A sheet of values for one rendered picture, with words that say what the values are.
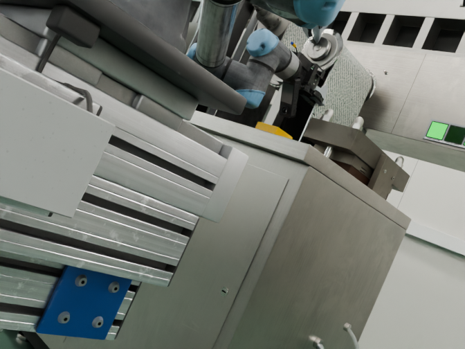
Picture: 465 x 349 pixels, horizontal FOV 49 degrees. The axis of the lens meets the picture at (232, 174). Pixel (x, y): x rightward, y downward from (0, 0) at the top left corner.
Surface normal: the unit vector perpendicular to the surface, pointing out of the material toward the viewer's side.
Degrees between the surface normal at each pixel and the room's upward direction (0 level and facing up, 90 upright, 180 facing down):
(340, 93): 90
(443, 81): 90
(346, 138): 90
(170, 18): 72
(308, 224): 90
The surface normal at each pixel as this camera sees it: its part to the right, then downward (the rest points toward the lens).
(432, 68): -0.60, -0.31
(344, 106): 0.68, 0.28
